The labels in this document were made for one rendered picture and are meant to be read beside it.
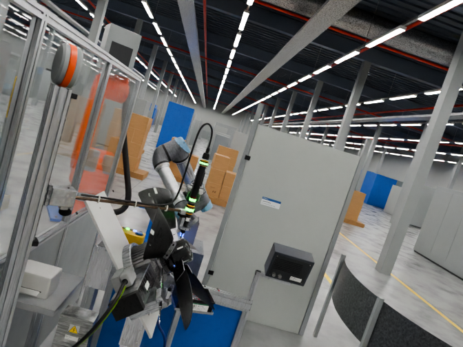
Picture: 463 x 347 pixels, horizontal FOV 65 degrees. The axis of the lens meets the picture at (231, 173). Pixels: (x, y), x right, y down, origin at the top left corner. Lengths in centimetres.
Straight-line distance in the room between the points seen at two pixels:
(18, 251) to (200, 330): 132
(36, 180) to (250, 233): 262
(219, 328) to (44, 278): 116
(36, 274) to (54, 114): 76
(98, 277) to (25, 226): 45
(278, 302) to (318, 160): 156
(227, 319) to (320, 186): 185
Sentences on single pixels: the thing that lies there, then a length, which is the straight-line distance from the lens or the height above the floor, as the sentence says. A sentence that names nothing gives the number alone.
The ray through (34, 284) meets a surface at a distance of 190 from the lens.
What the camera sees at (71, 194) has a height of 140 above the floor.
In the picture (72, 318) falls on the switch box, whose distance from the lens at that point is 187.
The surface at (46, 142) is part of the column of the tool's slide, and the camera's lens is 150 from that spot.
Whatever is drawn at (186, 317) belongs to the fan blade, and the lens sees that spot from 170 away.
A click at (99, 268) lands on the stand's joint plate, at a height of 105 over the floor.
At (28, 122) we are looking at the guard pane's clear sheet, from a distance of 168.
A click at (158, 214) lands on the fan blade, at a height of 141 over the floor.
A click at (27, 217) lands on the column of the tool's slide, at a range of 158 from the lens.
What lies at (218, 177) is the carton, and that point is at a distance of 930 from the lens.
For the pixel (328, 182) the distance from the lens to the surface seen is 383.
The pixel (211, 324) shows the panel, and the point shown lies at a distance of 251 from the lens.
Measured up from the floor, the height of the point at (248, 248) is 76.
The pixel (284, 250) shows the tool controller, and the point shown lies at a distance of 231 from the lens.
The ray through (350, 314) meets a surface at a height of 66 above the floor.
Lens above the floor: 182
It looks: 6 degrees down
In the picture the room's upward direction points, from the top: 18 degrees clockwise
